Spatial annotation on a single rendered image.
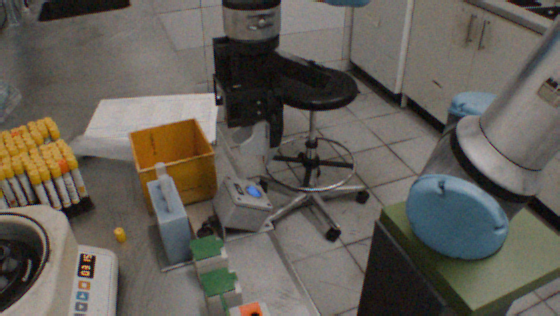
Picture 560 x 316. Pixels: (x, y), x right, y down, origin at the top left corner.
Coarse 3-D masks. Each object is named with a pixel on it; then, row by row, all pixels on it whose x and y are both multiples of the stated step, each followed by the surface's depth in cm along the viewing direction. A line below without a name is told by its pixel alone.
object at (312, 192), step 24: (336, 72) 178; (288, 96) 161; (312, 96) 160; (336, 96) 160; (312, 120) 180; (312, 144) 186; (336, 144) 205; (312, 168) 190; (312, 192) 199; (336, 192) 204; (360, 192) 207
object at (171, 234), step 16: (160, 192) 66; (176, 192) 66; (160, 208) 63; (176, 208) 63; (160, 224) 60; (176, 224) 61; (160, 240) 70; (176, 240) 63; (160, 256) 67; (176, 256) 65
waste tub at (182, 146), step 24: (192, 120) 84; (144, 144) 82; (168, 144) 84; (192, 144) 86; (144, 168) 85; (168, 168) 72; (192, 168) 74; (144, 192) 73; (192, 192) 77; (216, 192) 79
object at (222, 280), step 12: (204, 276) 57; (216, 276) 57; (228, 276) 57; (204, 288) 55; (216, 288) 55; (228, 288) 55; (240, 288) 56; (216, 300) 55; (228, 300) 56; (240, 300) 57; (216, 312) 57
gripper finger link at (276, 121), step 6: (276, 102) 60; (276, 108) 59; (282, 108) 59; (276, 114) 60; (282, 114) 60; (270, 120) 61; (276, 120) 60; (282, 120) 60; (270, 126) 61; (276, 126) 60; (282, 126) 61; (270, 132) 62; (276, 132) 62; (282, 132) 62; (270, 138) 63; (276, 138) 62; (270, 144) 64; (276, 144) 64
